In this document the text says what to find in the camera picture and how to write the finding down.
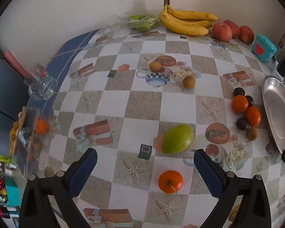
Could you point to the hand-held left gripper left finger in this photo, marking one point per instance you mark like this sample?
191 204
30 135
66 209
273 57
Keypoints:
83 171

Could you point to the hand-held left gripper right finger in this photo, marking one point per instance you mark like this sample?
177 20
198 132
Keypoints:
206 171

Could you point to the tangerine with stem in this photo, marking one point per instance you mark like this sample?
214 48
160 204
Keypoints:
253 116
170 181

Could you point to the green pear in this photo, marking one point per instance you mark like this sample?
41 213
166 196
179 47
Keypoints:
177 139

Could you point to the round steel plate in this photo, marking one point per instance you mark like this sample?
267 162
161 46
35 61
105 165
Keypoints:
277 109

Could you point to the dark plum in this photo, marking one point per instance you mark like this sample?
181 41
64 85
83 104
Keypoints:
249 101
239 92
242 123

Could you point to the small green fruits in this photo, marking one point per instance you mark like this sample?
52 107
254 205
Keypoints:
143 25

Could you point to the small brown longan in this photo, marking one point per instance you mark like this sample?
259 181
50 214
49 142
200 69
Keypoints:
38 146

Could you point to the clear plastic box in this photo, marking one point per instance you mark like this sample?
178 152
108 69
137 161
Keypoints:
26 152

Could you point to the small tangerine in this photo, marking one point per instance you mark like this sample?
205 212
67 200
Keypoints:
41 126

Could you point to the teal container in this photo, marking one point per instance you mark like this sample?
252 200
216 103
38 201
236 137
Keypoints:
13 192

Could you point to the glass mug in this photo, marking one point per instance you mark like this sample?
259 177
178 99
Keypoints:
41 87

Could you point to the teal toy box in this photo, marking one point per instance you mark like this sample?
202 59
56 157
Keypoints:
263 48

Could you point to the blue striped cloth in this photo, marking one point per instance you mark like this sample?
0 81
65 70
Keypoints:
71 44

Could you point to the pink tube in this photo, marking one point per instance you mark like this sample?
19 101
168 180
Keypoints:
14 61

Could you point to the red apple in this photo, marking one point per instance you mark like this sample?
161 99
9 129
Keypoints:
246 34
234 27

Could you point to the pale pink apple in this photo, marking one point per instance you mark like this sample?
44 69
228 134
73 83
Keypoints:
222 32

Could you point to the yellow banana bunch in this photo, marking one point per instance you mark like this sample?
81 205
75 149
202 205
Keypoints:
180 26

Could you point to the bag of green fruit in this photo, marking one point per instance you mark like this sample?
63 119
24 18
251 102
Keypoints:
121 21

